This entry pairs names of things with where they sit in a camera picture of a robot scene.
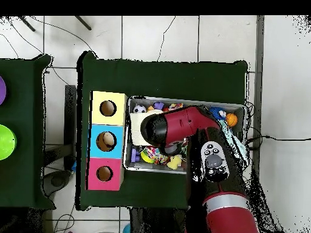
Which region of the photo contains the dark green table cloth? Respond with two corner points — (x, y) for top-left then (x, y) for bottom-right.
(76, 50), (248, 211)

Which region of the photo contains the blue puffer ball with eyes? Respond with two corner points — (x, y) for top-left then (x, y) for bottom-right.
(208, 106), (227, 120)

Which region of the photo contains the black cable on floor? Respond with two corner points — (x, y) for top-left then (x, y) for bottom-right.
(245, 135), (311, 146)

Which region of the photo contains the purple bowl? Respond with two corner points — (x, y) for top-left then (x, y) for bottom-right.
(0, 75), (7, 106)

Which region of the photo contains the mint green waffle cloth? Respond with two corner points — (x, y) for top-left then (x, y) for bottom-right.
(219, 120), (249, 168)

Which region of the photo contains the orange basketball toy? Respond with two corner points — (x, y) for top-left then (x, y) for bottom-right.
(225, 113), (238, 127)

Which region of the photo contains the wooden box with three holes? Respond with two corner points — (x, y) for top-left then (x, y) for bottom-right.
(86, 90), (128, 191)

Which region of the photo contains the black upright panel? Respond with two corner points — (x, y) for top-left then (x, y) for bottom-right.
(63, 84), (78, 171)

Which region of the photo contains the cream waffle cloth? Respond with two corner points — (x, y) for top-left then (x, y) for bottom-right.
(129, 109), (163, 146)

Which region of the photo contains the shallow silver mesh bin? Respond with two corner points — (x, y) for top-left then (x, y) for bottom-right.
(122, 95), (248, 175)

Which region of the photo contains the grey round floor object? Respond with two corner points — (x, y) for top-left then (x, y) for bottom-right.
(41, 169), (73, 198)

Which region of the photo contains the side table with green cloth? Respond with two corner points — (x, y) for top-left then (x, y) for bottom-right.
(0, 54), (56, 210)

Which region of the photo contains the small soccer ball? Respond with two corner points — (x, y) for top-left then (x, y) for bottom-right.
(132, 104), (147, 114)

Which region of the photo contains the lime green bowl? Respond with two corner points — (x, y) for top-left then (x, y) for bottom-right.
(0, 124), (18, 161)

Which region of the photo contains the black stand leg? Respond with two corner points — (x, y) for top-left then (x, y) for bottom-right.
(74, 15), (92, 31)
(18, 15), (36, 32)

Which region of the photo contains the yellow rubber duck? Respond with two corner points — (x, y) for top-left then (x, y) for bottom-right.
(166, 155), (183, 170)

